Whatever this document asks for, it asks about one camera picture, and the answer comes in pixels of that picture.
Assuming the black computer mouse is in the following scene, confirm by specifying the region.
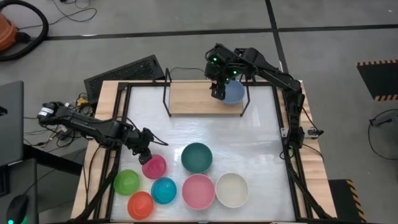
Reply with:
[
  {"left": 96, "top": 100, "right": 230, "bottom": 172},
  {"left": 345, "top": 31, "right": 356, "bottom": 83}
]
[{"left": 6, "top": 194, "right": 30, "bottom": 224}]

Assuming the wooden shelf with black frame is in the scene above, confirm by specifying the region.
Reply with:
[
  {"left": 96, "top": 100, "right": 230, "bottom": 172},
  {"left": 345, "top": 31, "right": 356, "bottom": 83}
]
[{"left": 162, "top": 67, "right": 252, "bottom": 118}]

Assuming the black desk surface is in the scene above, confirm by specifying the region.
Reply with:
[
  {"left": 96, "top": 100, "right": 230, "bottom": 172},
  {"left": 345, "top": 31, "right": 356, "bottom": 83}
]
[{"left": 0, "top": 157, "right": 40, "bottom": 224}]

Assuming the small white clamp device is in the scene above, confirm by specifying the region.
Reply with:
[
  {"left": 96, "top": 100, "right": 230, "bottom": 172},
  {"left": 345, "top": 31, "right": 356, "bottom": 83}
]
[{"left": 306, "top": 126, "right": 325, "bottom": 139}]

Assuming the black looped cable with device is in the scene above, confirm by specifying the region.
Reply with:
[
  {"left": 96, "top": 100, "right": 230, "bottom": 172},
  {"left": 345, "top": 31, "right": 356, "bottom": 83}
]
[{"left": 368, "top": 108, "right": 398, "bottom": 161}]

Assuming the black metal table frame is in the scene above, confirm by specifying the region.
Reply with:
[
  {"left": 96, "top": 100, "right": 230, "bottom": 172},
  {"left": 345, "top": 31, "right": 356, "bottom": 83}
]
[{"left": 73, "top": 80, "right": 337, "bottom": 224}]

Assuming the orange vacuum cleaner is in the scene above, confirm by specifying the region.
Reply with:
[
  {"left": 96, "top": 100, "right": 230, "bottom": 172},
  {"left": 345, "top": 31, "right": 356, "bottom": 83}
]
[{"left": 0, "top": 12, "right": 19, "bottom": 52}]

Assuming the small magenta plastic bowl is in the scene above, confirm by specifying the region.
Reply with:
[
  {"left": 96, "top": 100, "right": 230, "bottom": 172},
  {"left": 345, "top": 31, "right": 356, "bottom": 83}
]
[{"left": 141, "top": 154, "right": 167, "bottom": 180}]

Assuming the black cable bundle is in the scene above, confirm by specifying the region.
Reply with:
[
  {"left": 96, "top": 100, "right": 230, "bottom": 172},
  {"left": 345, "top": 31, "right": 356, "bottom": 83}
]
[{"left": 23, "top": 92, "right": 96, "bottom": 149}]

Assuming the white table mat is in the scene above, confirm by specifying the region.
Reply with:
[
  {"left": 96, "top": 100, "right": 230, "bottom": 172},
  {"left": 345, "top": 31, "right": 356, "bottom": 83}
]
[{"left": 110, "top": 85, "right": 296, "bottom": 222}]

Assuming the large pink bowl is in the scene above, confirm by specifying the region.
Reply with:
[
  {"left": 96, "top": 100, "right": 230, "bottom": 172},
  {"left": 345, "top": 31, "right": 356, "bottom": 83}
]
[{"left": 182, "top": 173, "right": 216, "bottom": 210}]

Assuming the large dark teal bowl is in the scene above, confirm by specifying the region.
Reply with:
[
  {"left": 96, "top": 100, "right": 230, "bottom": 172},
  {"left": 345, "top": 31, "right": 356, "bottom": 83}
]
[{"left": 180, "top": 142, "right": 214, "bottom": 174}]

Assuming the large white bowl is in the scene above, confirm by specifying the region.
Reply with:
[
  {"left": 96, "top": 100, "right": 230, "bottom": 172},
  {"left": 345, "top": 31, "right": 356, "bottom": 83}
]
[{"left": 215, "top": 172, "right": 249, "bottom": 208}]

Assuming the small orange plastic bowl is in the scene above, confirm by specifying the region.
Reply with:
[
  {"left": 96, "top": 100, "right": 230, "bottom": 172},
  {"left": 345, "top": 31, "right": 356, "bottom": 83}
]
[{"left": 127, "top": 190, "right": 155, "bottom": 221}]

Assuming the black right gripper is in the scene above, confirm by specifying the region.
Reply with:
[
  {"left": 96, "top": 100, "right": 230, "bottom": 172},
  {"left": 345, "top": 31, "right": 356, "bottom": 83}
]
[{"left": 205, "top": 44, "right": 240, "bottom": 100}]

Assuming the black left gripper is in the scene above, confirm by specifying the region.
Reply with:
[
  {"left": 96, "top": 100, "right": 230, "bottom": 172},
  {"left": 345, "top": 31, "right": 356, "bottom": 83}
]
[{"left": 129, "top": 127, "right": 155, "bottom": 166}]

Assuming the large blue-grey bowl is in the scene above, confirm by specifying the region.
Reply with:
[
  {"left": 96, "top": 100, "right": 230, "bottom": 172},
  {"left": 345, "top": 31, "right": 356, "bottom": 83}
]
[{"left": 222, "top": 80, "right": 246, "bottom": 105}]

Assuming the thin black floor cable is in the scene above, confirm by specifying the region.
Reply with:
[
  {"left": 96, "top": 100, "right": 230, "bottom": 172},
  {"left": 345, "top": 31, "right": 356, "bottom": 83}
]
[{"left": 51, "top": 0, "right": 98, "bottom": 24}]

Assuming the small green plastic bowl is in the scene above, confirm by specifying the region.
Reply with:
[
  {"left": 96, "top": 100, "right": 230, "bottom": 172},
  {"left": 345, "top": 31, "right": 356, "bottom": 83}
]
[{"left": 113, "top": 169, "right": 140, "bottom": 197}]

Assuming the black hazard-striped floor mat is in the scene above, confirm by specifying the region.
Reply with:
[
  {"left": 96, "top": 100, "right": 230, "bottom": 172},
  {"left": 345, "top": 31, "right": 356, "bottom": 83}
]
[
  {"left": 328, "top": 179, "right": 368, "bottom": 223},
  {"left": 356, "top": 59, "right": 398, "bottom": 102}
]

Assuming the small cyan plastic bowl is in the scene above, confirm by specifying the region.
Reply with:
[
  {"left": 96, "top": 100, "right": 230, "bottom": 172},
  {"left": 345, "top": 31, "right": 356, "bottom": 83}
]
[{"left": 150, "top": 177, "right": 178, "bottom": 205}]

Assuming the grey laptop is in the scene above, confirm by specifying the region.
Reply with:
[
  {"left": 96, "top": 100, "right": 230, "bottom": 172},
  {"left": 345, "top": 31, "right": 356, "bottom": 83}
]
[{"left": 0, "top": 80, "right": 25, "bottom": 167}]

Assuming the black perforated panel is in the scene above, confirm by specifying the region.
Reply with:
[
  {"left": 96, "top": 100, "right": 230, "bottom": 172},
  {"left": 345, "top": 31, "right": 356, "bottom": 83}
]
[{"left": 83, "top": 54, "right": 166, "bottom": 105}]

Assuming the black vacuum hose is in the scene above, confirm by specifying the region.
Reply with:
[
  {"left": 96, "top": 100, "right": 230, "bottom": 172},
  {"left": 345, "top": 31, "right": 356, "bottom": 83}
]
[{"left": 0, "top": 0, "right": 50, "bottom": 62}]

